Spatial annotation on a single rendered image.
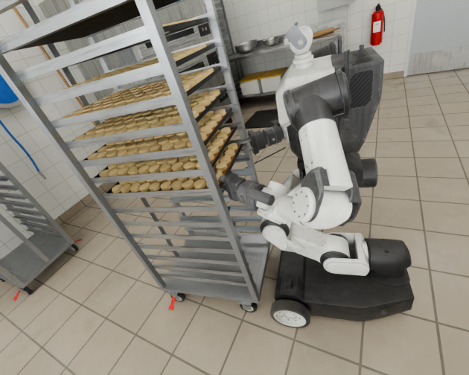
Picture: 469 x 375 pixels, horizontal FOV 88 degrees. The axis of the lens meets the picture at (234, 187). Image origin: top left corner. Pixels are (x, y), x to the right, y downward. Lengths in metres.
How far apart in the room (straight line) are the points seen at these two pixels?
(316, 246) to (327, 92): 0.84
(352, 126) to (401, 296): 0.88
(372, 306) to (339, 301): 0.14
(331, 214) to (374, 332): 1.03
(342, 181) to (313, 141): 0.11
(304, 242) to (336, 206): 0.74
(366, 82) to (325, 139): 0.29
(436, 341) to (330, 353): 0.46
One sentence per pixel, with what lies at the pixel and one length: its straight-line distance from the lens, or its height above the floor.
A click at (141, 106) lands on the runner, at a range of 0.88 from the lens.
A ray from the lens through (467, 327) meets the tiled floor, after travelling 1.65.
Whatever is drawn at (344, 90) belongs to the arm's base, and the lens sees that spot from 0.65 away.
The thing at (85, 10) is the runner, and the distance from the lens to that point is 0.90.
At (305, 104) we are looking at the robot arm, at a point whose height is 1.17.
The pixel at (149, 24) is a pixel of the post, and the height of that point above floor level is 1.42.
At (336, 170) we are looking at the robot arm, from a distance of 0.55.
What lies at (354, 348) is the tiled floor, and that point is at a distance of 1.49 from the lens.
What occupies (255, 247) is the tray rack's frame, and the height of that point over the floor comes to 0.15.
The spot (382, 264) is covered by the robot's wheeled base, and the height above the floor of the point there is 0.30.
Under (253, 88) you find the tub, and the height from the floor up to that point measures 0.33.
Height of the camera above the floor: 1.38
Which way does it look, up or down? 33 degrees down
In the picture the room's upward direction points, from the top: 18 degrees counter-clockwise
